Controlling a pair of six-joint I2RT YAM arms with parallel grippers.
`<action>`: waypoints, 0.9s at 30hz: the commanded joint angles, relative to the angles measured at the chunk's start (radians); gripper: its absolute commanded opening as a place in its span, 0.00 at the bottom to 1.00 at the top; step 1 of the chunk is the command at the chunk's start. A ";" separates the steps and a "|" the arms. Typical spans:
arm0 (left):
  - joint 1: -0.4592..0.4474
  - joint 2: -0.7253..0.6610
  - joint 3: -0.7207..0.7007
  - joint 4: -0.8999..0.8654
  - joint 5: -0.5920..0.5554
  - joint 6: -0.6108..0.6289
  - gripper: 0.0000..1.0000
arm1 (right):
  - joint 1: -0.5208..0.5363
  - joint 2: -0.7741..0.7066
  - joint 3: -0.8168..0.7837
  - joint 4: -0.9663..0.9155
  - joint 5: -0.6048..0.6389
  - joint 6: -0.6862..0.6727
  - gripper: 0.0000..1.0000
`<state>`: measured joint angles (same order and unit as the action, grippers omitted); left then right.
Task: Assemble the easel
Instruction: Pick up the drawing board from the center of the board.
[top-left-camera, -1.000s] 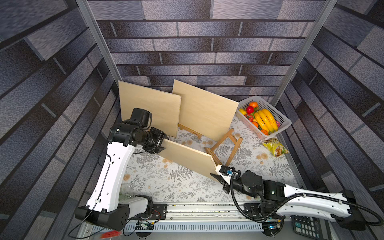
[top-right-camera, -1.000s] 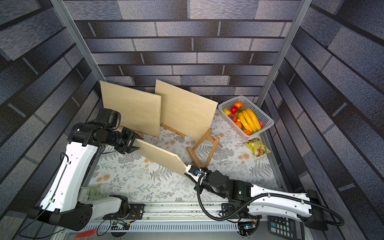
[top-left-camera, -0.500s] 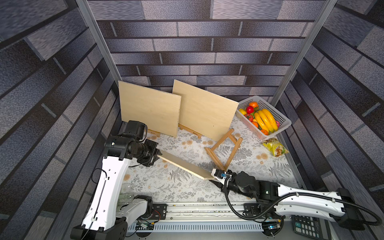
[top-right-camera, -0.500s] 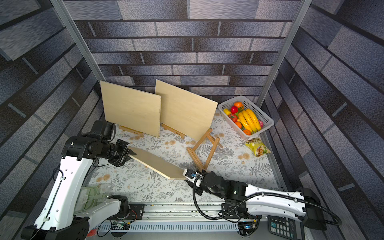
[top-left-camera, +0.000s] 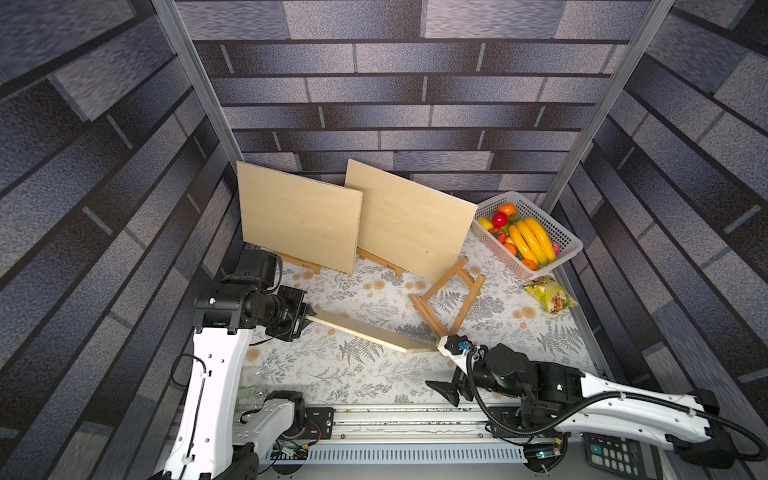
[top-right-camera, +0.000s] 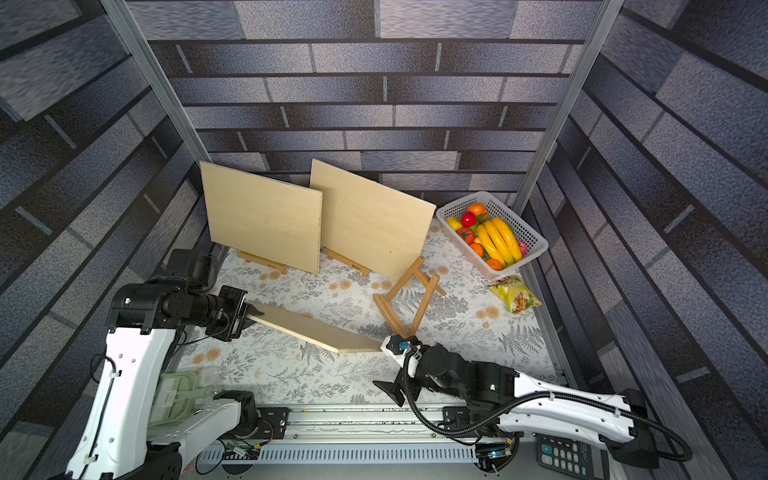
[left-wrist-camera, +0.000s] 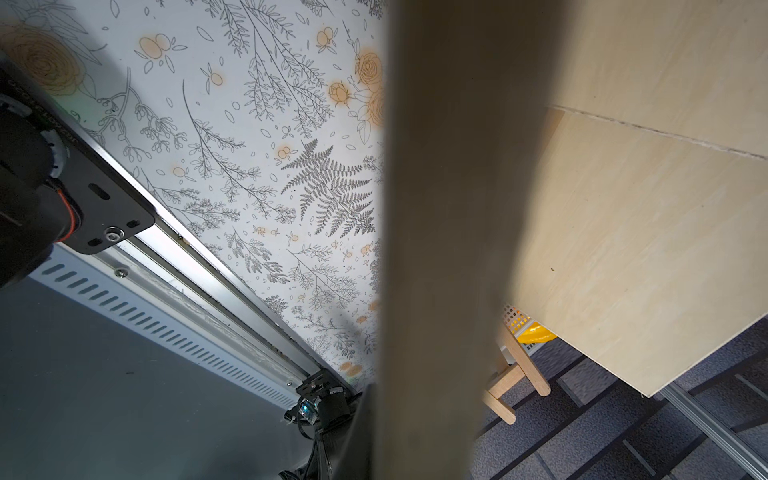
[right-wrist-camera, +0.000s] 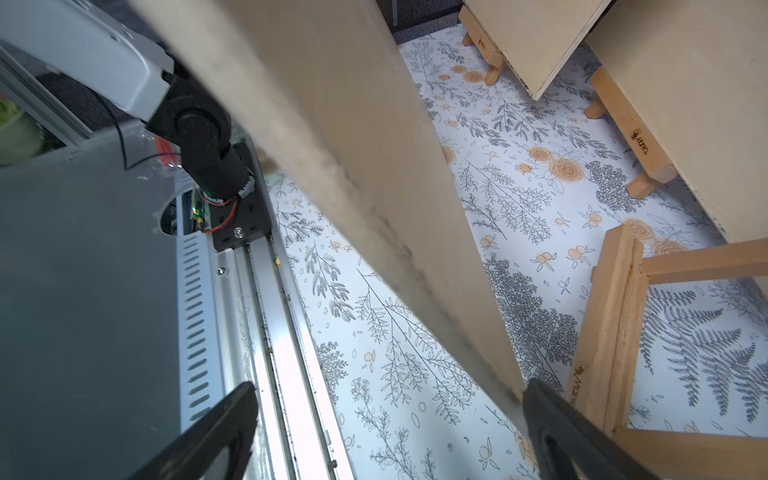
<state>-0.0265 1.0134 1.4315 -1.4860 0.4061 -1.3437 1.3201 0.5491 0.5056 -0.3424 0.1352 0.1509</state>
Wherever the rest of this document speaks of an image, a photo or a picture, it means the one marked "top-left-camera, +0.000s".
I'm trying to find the wooden easel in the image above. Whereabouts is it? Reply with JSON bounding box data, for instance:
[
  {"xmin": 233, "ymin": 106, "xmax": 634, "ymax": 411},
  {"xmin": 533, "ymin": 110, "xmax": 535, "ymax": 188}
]
[
  {"xmin": 357, "ymin": 247, "xmax": 404, "ymax": 278},
  {"xmin": 277, "ymin": 252, "xmax": 321, "ymax": 275},
  {"xmin": 408, "ymin": 257, "xmax": 486, "ymax": 337}
]

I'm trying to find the plywood board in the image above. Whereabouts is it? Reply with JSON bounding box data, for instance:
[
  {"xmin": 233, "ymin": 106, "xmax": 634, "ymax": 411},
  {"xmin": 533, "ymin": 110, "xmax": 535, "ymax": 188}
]
[
  {"xmin": 306, "ymin": 310, "xmax": 437, "ymax": 354},
  {"xmin": 237, "ymin": 162, "xmax": 363, "ymax": 274},
  {"xmin": 345, "ymin": 159, "xmax": 477, "ymax": 282}
]

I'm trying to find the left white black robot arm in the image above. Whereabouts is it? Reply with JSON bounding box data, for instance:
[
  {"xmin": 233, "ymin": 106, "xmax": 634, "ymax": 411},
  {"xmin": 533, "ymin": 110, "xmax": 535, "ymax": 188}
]
[{"xmin": 154, "ymin": 249, "xmax": 314, "ymax": 479}]

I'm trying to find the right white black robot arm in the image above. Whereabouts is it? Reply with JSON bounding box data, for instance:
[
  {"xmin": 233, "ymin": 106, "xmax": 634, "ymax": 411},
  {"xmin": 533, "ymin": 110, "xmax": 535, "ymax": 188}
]
[{"xmin": 427, "ymin": 335, "xmax": 767, "ymax": 469}]

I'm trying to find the floral table mat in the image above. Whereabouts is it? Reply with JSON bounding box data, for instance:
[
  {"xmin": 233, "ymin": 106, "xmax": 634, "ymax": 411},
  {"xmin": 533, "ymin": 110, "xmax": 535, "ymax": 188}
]
[{"xmin": 239, "ymin": 233, "xmax": 596, "ymax": 405}]

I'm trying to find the green snack bag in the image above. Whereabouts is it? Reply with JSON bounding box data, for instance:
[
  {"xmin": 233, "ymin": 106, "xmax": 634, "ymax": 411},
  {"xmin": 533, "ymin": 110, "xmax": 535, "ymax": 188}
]
[{"xmin": 523, "ymin": 275, "xmax": 579, "ymax": 314}]

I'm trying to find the green items plastic bag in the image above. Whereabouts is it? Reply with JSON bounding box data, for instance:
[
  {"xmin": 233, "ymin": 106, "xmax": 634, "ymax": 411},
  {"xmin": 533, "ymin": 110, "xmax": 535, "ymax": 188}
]
[{"xmin": 235, "ymin": 385, "xmax": 271, "ymax": 412}]

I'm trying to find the orange fruit bottom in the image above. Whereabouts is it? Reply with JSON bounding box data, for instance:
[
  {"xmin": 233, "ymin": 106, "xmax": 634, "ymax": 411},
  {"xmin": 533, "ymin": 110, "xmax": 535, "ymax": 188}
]
[{"xmin": 521, "ymin": 258, "xmax": 538, "ymax": 271}]

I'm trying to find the orange fruit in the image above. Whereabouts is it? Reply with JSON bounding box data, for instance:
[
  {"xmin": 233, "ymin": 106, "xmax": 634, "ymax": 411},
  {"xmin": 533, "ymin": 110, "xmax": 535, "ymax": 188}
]
[
  {"xmin": 498, "ymin": 203, "xmax": 518, "ymax": 216},
  {"xmin": 521, "ymin": 258, "xmax": 538, "ymax": 271}
]

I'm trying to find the white plastic basket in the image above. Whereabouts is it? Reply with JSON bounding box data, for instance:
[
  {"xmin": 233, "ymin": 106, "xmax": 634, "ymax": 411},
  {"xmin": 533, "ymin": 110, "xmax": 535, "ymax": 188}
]
[{"xmin": 471, "ymin": 191, "xmax": 583, "ymax": 281}]

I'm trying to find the yellow banana bunch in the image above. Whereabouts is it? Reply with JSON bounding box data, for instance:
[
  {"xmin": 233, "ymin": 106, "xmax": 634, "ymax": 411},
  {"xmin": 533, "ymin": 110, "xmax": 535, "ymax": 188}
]
[{"xmin": 506, "ymin": 218, "xmax": 559, "ymax": 269}]

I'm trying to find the black calculator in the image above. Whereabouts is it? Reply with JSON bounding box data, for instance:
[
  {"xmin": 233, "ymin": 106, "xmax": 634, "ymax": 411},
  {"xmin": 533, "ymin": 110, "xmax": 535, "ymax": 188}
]
[{"xmin": 581, "ymin": 433, "xmax": 664, "ymax": 479}]

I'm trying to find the yellow lemon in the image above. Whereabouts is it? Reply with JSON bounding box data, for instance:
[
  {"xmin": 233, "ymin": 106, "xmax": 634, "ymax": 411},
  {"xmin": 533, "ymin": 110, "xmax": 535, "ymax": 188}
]
[{"xmin": 477, "ymin": 217, "xmax": 494, "ymax": 231}]

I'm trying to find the red apple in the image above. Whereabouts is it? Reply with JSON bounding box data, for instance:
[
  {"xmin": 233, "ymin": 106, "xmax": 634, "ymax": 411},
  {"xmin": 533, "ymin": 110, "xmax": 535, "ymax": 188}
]
[{"xmin": 492, "ymin": 212, "xmax": 509, "ymax": 228}]

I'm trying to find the orange fruit top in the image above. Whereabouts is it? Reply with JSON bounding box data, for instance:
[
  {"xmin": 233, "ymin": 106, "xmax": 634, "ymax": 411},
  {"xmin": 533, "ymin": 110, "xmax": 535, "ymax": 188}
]
[{"xmin": 498, "ymin": 203, "xmax": 518, "ymax": 216}]

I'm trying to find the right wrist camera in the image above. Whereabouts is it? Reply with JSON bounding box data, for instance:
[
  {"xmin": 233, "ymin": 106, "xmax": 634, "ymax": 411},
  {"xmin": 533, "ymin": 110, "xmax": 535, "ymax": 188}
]
[{"xmin": 437, "ymin": 334, "xmax": 479, "ymax": 376}]

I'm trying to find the aluminium rail base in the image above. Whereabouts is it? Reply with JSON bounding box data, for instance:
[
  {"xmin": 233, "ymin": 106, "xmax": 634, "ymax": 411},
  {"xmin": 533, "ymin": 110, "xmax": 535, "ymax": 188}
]
[{"xmin": 152, "ymin": 401, "xmax": 679, "ymax": 480}]

